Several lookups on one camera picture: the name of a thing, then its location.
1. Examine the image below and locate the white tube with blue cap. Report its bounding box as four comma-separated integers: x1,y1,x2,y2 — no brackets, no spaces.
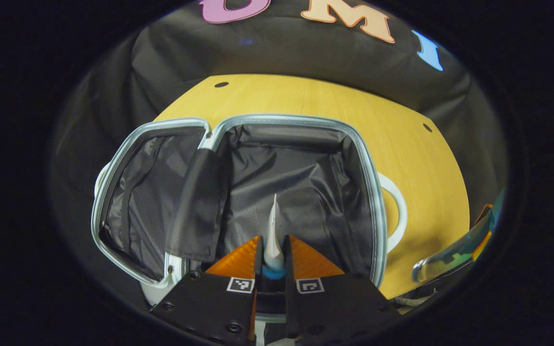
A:
264,194,286,280

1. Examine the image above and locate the light blue suitcase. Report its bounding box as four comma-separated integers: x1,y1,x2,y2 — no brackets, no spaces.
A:
91,113,408,346

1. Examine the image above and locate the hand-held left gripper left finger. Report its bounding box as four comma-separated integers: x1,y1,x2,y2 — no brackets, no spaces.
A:
150,235,265,346

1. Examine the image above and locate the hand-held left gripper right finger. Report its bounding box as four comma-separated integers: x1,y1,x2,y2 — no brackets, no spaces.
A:
283,234,401,346

